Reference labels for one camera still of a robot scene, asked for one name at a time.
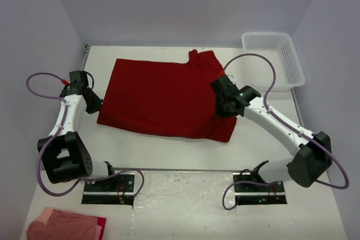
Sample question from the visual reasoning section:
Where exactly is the red t-shirt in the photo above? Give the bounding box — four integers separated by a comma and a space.
97, 49, 237, 143
96, 217, 106, 240

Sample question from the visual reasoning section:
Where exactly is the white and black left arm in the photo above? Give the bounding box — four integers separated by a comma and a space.
37, 70, 117, 191

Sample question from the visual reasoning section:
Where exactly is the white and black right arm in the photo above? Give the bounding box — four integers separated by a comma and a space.
210, 75, 332, 191

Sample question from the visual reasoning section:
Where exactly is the folded red t-shirt in stack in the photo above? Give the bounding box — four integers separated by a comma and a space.
96, 217, 106, 240

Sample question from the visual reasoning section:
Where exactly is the white perforated plastic basket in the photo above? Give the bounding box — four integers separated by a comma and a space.
241, 32, 305, 92

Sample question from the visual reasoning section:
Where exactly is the folded pink t-shirt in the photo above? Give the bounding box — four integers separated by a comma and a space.
26, 207, 97, 240

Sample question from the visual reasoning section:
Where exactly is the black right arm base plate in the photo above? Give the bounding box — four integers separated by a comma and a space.
234, 182, 287, 206

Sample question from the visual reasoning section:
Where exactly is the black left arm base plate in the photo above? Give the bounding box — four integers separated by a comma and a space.
81, 173, 135, 206

